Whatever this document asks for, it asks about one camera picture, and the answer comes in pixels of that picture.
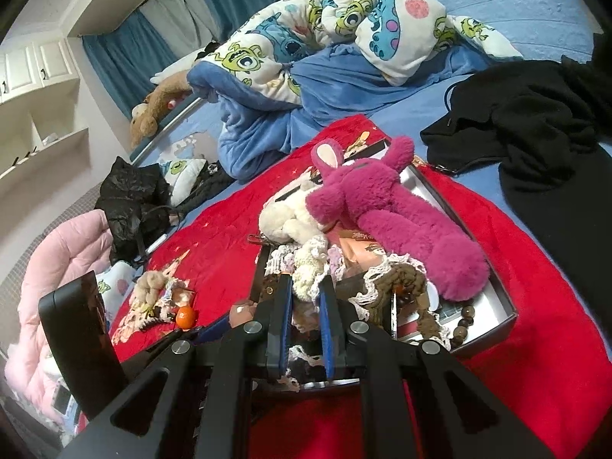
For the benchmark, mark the small cartoon print pillow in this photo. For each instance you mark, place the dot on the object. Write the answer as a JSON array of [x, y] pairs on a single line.
[[184, 177]]

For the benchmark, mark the large cartoon print pillow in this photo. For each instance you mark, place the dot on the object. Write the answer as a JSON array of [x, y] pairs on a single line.
[[117, 282]]

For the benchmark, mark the black hoodie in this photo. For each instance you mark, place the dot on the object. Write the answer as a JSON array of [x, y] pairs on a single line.
[[550, 129]]

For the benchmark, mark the white wall cabinet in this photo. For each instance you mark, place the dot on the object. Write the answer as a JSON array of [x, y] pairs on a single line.
[[33, 67]]

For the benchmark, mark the black knit garment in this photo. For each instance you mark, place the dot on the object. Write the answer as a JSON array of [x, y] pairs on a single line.
[[210, 184]]

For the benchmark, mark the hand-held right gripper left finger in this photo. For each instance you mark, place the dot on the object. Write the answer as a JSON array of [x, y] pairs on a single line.
[[286, 315]]

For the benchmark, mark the pink quilt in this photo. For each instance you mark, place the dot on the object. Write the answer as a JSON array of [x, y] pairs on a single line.
[[57, 258]]

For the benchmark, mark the tangerine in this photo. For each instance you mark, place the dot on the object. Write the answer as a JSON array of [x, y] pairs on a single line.
[[186, 318]]

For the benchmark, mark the black puffer jacket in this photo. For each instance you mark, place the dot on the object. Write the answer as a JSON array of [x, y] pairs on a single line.
[[129, 201]]

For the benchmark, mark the beige fluffy hair claw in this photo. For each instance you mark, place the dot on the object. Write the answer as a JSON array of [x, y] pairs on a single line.
[[150, 284]]

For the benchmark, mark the white phone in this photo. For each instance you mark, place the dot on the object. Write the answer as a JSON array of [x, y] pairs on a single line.
[[62, 398]]

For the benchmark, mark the cream plush toy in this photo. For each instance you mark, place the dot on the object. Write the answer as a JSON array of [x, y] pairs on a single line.
[[287, 220]]

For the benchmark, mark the brown teddy bear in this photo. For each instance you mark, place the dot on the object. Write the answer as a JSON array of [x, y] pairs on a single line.
[[162, 95]]

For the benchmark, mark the black box with white inside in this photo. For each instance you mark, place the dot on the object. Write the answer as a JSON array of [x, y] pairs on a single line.
[[492, 306]]

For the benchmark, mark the white purple crochet scrunchie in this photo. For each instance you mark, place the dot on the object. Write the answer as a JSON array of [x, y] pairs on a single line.
[[279, 258]]

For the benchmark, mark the blue bed sheet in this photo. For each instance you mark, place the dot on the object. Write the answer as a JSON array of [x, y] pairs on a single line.
[[502, 0]]

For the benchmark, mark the silver bed rail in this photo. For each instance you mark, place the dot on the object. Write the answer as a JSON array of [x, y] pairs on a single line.
[[177, 117]]

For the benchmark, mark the white open shelf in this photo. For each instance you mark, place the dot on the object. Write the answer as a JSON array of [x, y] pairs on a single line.
[[43, 148]]

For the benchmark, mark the pink plush toy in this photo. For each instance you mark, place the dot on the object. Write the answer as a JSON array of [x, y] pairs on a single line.
[[382, 210]]

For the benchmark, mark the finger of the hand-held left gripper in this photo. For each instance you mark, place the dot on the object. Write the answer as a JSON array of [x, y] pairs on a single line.
[[210, 331]]

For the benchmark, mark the black white selfie stick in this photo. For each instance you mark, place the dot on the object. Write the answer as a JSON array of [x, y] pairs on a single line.
[[155, 244]]

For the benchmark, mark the grey curtain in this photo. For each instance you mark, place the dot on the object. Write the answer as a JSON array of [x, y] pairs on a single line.
[[181, 5]]

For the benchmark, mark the brown scrunchie with white trim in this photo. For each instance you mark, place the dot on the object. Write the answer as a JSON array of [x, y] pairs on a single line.
[[411, 277]]

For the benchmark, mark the blue cartoon print duvet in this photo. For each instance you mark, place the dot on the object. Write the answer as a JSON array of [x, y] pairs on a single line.
[[267, 153]]

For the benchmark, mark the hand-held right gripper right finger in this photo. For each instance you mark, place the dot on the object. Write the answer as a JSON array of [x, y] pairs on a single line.
[[327, 325]]

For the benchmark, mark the red bear print blanket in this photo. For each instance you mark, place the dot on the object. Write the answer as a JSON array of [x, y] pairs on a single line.
[[526, 392]]

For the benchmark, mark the orange snack packet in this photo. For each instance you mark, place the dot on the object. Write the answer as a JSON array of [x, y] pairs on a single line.
[[361, 248]]

